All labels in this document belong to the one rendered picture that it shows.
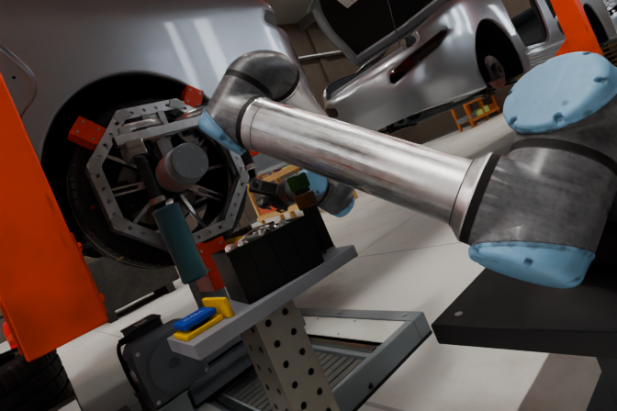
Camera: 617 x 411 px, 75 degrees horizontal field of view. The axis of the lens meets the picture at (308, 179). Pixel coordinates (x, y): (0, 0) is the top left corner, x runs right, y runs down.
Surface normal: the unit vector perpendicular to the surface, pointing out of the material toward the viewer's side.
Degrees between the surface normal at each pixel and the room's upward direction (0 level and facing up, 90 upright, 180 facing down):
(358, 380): 90
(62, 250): 90
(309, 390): 90
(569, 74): 38
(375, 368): 90
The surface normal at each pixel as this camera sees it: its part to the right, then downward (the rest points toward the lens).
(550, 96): -0.74, -0.54
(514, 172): -0.13, -0.66
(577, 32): -0.72, 0.32
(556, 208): -0.27, -0.31
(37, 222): 0.56, -0.24
